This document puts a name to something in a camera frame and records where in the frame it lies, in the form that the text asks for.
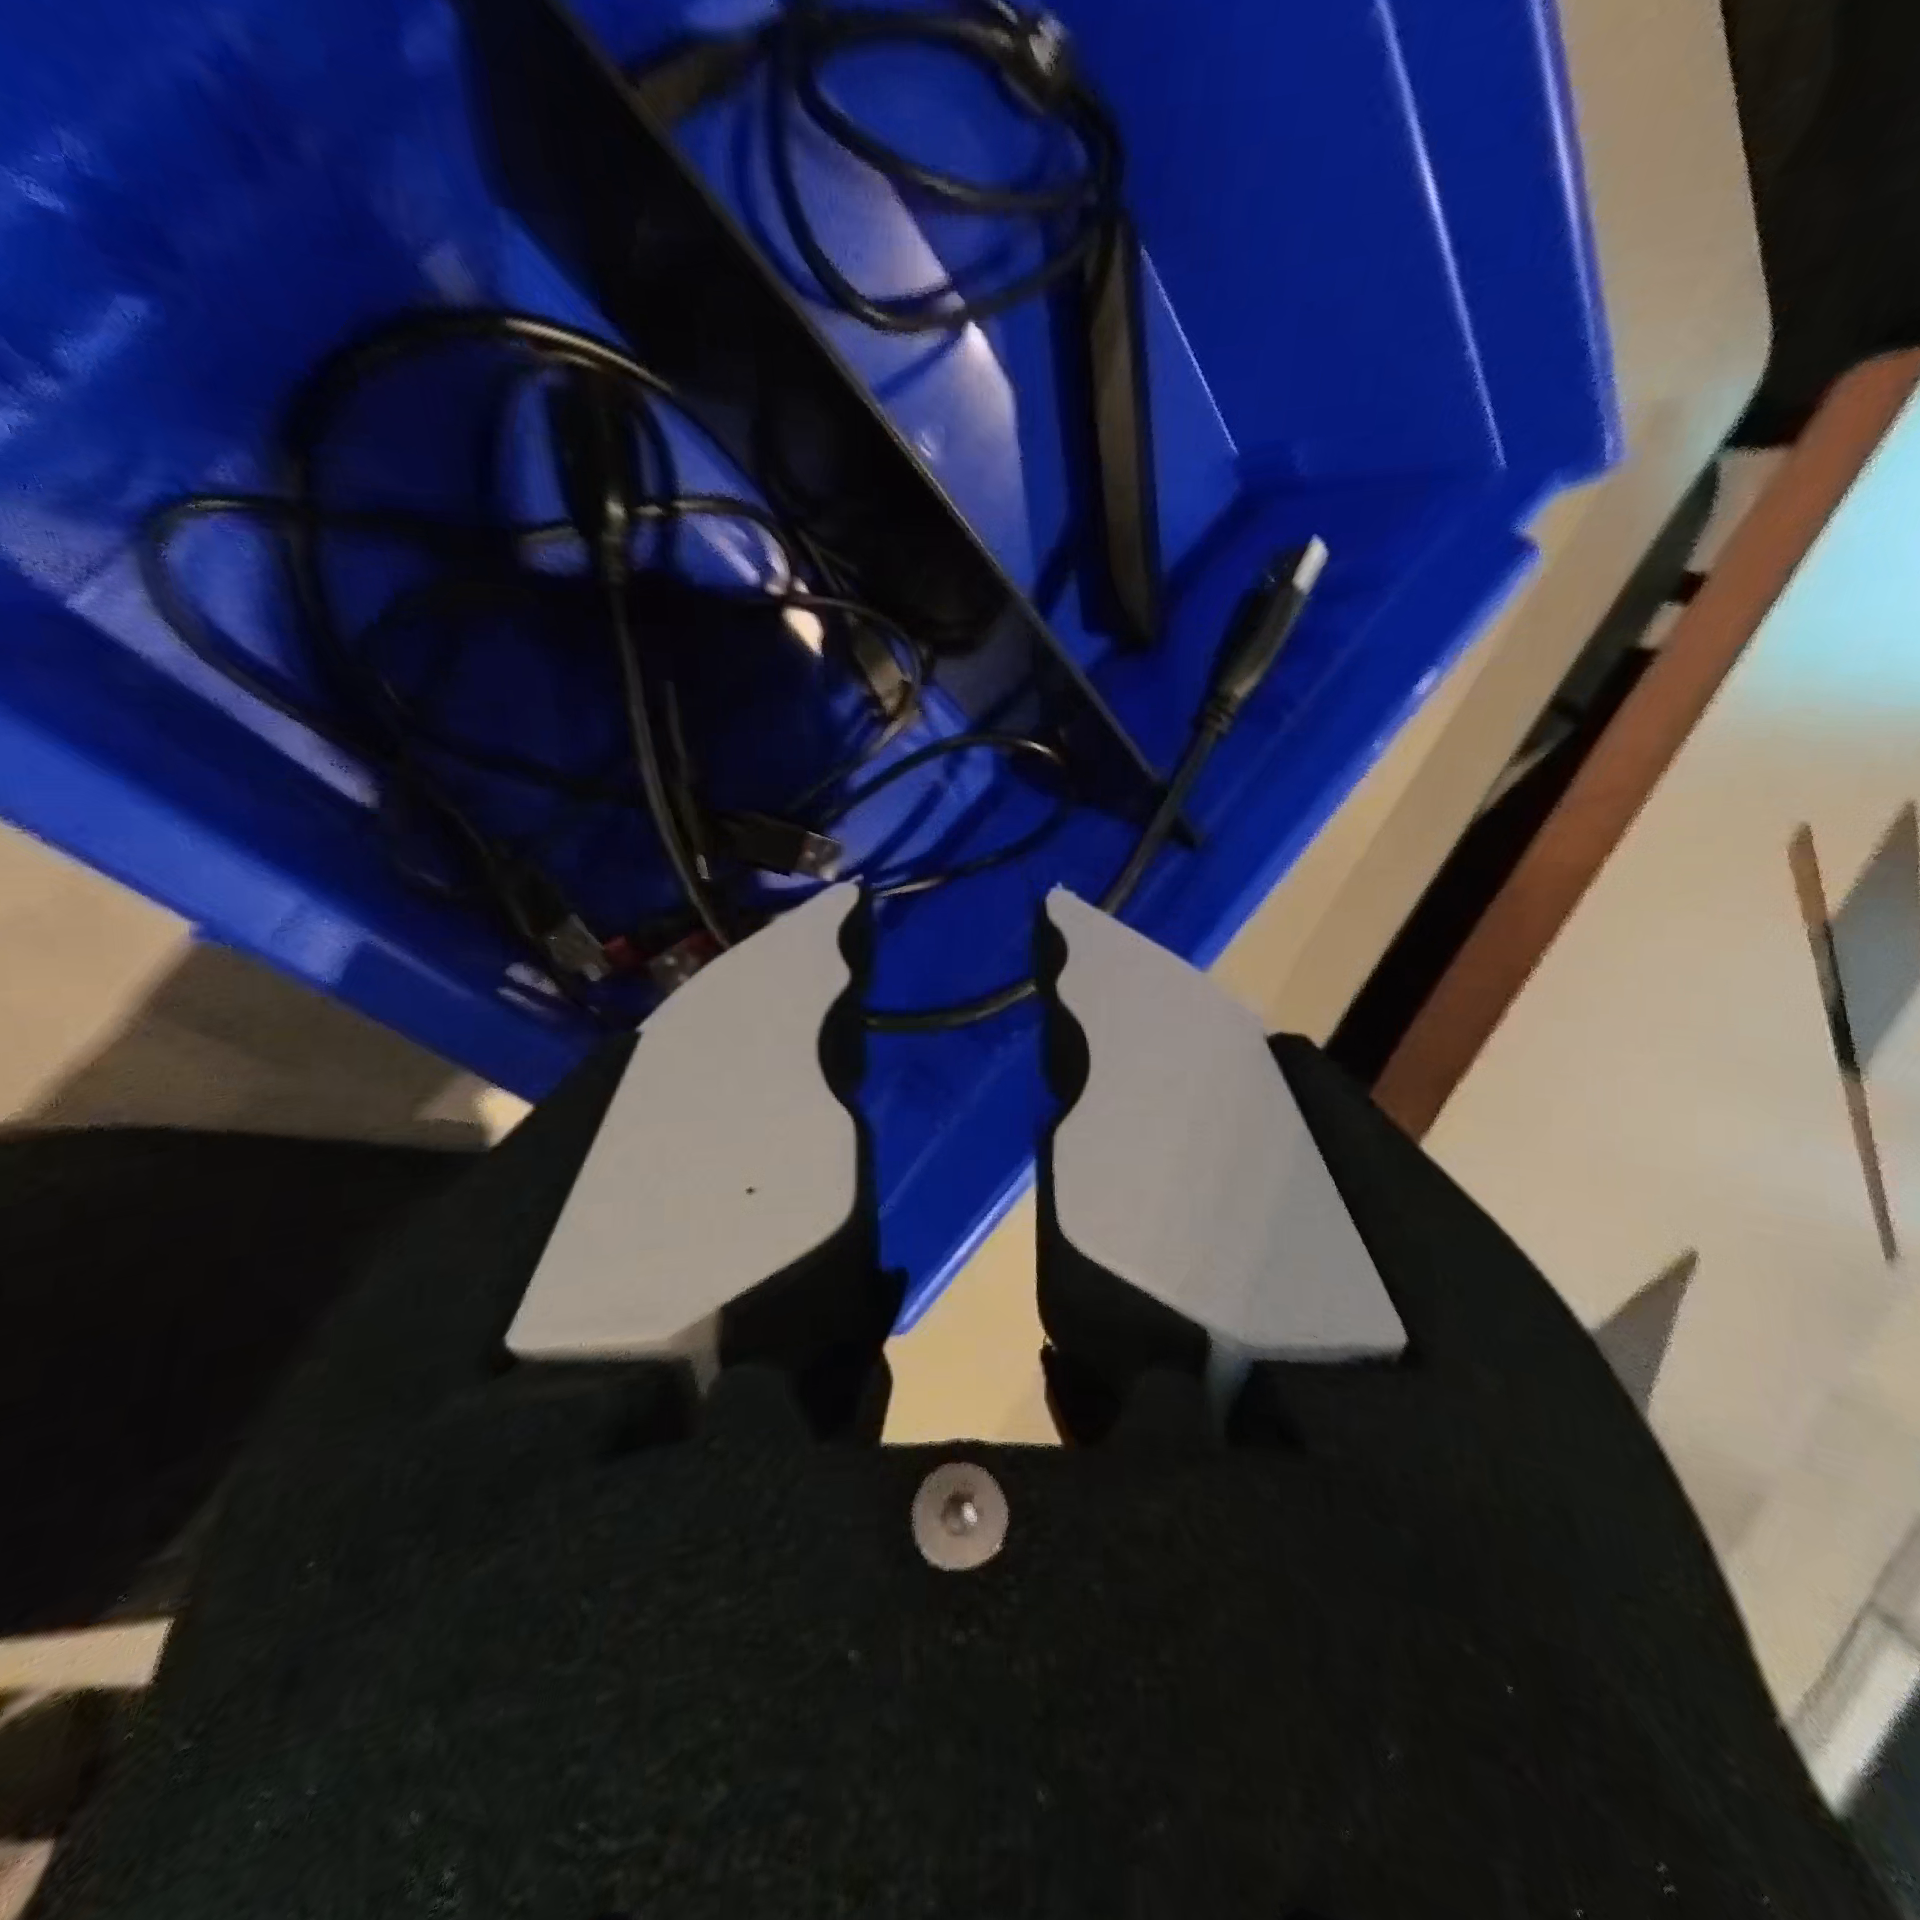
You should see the black usb cable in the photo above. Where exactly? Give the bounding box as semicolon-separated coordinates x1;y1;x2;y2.
862;535;1335;1040

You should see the short black hub cable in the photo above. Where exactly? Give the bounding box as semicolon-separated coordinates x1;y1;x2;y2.
768;0;1129;335

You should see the tangle of black cables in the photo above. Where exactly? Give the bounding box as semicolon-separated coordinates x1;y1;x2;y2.
146;305;924;984

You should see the black bin divider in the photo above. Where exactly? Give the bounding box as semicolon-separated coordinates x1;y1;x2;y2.
496;0;1202;847

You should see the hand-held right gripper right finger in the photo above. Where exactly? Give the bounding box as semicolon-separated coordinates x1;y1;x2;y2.
1031;885;1412;1450

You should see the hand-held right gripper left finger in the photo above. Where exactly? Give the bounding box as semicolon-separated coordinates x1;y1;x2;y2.
503;885;911;1443

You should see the dark grey usb hub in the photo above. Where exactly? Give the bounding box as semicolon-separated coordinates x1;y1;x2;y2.
1053;193;1167;649

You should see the blue plastic bin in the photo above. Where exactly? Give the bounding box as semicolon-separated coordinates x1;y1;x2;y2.
0;0;1631;1339

